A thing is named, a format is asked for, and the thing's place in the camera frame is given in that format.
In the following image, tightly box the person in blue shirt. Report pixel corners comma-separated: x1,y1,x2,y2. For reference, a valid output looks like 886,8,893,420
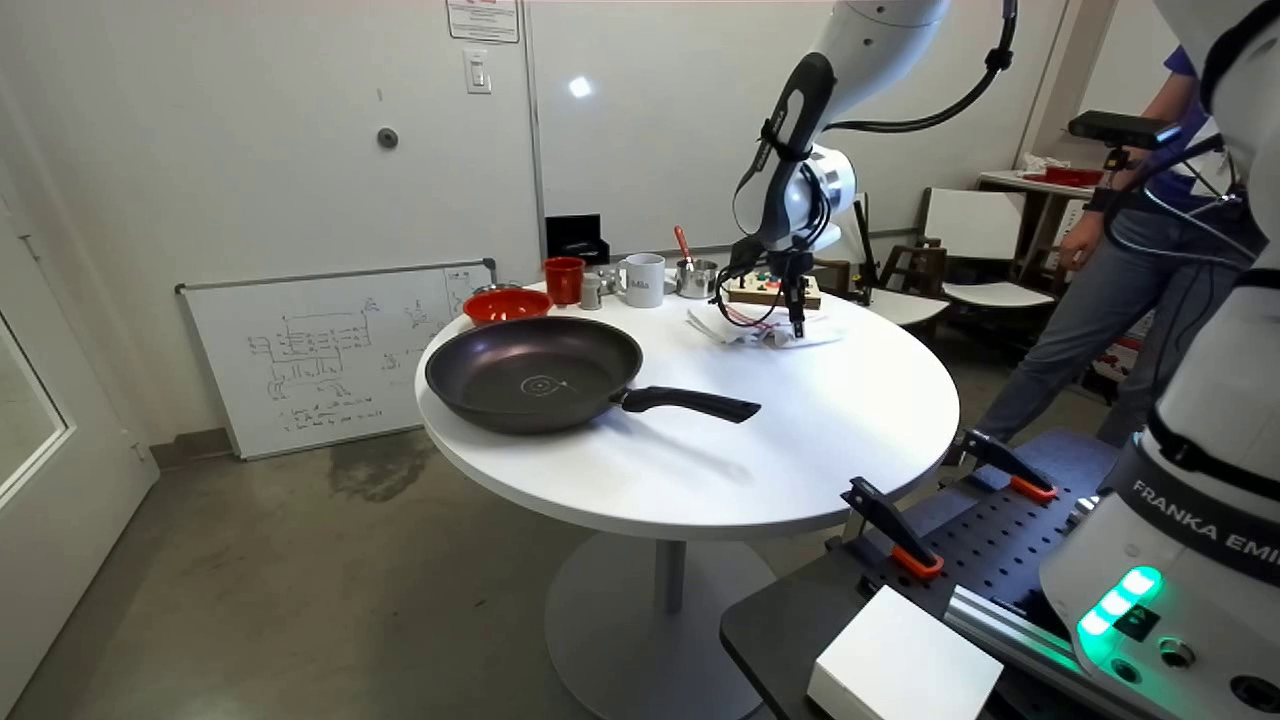
974,49,1266,445

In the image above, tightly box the red bowl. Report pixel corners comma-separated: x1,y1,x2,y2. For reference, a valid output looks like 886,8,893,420
465,288,553,327

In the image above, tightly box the red cup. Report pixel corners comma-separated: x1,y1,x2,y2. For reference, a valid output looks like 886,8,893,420
545,256,583,304

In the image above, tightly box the white round table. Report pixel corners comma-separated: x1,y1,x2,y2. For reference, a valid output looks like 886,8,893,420
417,301,958,720

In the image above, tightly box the whiteboard leaning on wall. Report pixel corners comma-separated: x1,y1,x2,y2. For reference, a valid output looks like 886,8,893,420
175,256,496,459

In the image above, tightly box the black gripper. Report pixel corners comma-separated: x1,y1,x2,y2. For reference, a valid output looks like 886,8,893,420
718,232,811,338

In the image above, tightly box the small metal cup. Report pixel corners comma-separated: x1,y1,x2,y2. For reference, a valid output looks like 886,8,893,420
579,264,617,309

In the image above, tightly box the white mug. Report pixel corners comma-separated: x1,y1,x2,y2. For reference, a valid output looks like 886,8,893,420
621,252,669,309

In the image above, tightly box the white chair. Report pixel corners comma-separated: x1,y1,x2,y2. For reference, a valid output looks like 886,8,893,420
873,186,1050,325

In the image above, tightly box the wooden toy board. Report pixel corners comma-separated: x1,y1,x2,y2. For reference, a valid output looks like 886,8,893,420
718,273,819,309

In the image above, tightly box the orange black clamp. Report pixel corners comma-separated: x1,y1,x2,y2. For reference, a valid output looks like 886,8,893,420
958,428,1058,503
842,475,944,579

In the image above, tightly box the black frying pan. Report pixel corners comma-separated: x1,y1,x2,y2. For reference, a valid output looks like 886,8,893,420
425,316,759,434

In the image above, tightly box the white box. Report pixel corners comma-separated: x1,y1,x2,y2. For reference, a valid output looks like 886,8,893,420
804,586,1003,720

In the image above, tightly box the black robot cart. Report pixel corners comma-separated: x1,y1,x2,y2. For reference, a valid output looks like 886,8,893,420
718,433,1144,720

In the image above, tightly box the steel pot with orange handle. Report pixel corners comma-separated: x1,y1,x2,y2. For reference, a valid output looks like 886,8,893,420
671,229,715,301

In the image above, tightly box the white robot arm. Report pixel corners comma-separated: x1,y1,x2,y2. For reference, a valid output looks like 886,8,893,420
972,0,1280,720

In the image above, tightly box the white towel with red stripes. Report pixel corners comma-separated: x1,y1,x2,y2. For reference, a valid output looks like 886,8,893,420
687,304,842,349

